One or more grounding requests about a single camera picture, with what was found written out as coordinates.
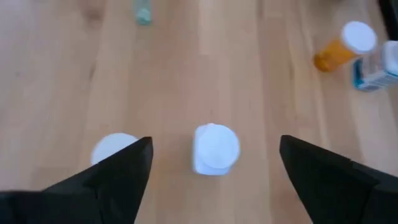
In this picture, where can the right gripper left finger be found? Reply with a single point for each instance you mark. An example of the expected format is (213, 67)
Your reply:
(109, 193)

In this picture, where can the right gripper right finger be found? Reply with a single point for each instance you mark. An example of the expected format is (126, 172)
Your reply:
(335, 193)

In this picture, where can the orange pill bottle white cap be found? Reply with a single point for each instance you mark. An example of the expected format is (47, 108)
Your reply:
(335, 54)
(107, 147)

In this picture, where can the white bottle blue label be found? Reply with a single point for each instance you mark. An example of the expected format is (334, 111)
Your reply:
(376, 77)
(216, 149)

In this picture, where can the small green pill bottle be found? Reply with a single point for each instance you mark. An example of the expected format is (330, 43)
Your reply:
(143, 15)

